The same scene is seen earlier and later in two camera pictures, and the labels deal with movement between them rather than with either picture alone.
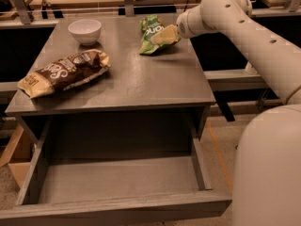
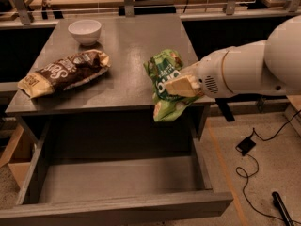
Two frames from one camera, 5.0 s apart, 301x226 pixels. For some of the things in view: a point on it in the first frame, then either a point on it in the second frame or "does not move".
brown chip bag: [63, 73] does not move
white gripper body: [184, 26] to [211, 74]
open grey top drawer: [116, 169] does not move
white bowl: [87, 31] does not move
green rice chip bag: [150, 24] to [166, 106]
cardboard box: [18, 154] does not move
